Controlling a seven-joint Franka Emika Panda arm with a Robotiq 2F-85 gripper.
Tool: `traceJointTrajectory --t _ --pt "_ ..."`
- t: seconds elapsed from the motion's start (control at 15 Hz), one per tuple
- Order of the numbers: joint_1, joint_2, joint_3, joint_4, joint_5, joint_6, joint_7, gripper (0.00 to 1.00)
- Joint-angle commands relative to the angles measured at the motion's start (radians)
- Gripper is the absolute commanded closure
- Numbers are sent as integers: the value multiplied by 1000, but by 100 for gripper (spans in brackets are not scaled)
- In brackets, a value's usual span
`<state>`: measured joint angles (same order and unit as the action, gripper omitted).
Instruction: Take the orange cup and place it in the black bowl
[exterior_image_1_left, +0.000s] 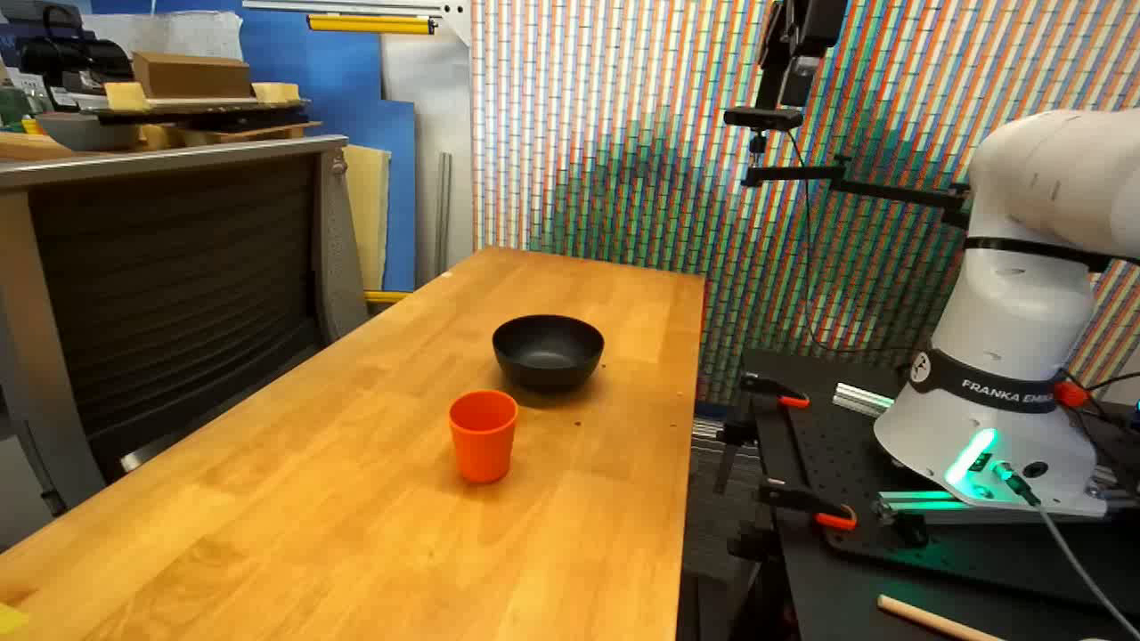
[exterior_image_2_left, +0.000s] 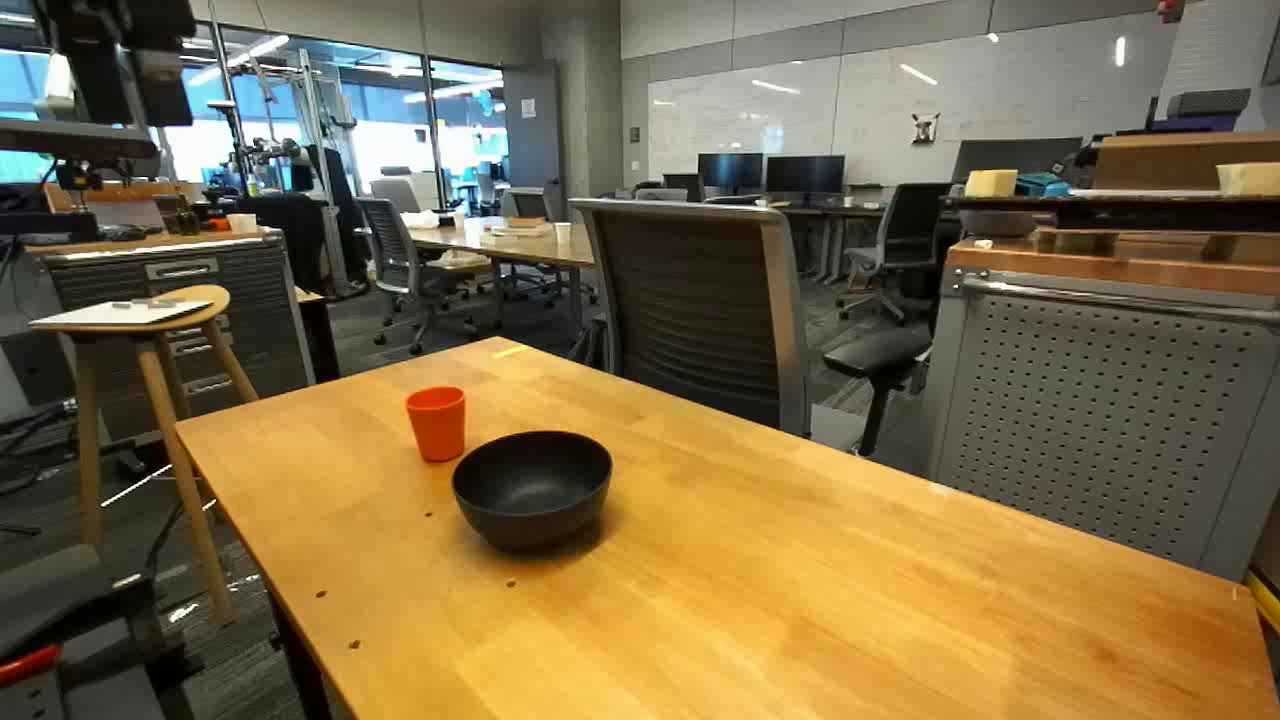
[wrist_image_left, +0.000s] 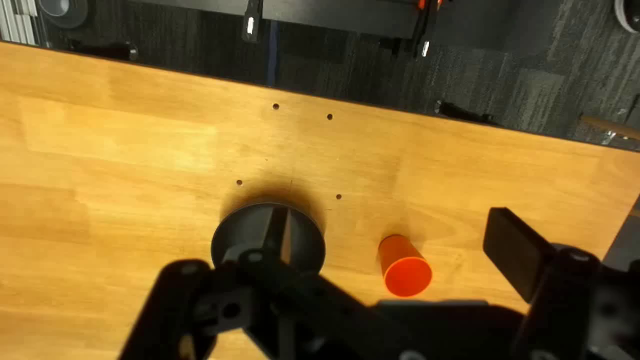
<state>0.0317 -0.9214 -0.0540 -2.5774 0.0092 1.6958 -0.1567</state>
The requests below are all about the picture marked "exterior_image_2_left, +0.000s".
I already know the wooden stool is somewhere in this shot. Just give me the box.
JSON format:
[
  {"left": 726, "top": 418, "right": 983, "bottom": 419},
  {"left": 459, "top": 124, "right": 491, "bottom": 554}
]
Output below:
[{"left": 29, "top": 282, "right": 265, "bottom": 627}]

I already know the black office chair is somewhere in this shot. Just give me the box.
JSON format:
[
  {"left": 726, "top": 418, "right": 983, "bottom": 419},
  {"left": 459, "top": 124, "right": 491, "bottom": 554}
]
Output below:
[{"left": 820, "top": 181, "right": 956, "bottom": 462}]

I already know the wooden box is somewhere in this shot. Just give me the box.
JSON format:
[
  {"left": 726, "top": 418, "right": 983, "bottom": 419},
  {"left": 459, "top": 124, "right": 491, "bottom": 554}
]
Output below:
[{"left": 1090, "top": 129, "right": 1280, "bottom": 192}]

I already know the yellow foam block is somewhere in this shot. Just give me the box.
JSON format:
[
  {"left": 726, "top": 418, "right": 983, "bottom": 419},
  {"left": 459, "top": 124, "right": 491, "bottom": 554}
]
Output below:
[{"left": 962, "top": 163, "right": 1026, "bottom": 206}]

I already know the black computer monitor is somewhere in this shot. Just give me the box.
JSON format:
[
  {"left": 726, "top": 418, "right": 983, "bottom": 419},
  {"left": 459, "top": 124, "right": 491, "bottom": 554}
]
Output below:
[
  {"left": 696, "top": 147, "right": 767, "bottom": 206},
  {"left": 766, "top": 151, "right": 848, "bottom": 206}
]

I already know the white glass board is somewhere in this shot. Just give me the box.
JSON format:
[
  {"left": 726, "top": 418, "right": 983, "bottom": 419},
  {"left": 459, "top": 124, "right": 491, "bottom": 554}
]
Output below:
[{"left": 645, "top": 11, "right": 1181, "bottom": 192}]

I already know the grey mesh office chair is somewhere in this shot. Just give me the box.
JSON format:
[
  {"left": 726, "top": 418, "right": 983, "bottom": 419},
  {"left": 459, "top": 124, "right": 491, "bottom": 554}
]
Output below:
[{"left": 569, "top": 192, "right": 818, "bottom": 440}]

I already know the grey swivel office chair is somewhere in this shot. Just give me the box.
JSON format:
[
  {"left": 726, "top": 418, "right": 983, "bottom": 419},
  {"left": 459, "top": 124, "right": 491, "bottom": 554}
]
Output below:
[{"left": 354, "top": 198, "right": 501, "bottom": 358}]

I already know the black bowl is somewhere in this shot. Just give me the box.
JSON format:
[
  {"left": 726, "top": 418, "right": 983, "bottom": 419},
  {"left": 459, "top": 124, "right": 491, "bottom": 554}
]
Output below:
[{"left": 447, "top": 428, "right": 617, "bottom": 558}]

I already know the grey filing cabinet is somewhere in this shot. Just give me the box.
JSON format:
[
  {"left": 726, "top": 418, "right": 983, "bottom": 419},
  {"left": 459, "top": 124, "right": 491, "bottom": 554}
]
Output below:
[{"left": 26, "top": 223, "right": 319, "bottom": 446}]

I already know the orange plastic cup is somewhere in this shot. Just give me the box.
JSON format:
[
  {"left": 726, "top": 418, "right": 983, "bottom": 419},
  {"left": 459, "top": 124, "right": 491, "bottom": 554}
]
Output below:
[{"left": 404, "top": 385, "right": 473, "bottom": 468}]

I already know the long wooden desk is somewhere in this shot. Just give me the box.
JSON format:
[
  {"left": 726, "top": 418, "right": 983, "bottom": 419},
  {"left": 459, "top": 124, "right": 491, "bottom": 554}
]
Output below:
[{"left": 404, "top": 214, "right": 600, "bottom": 271}]

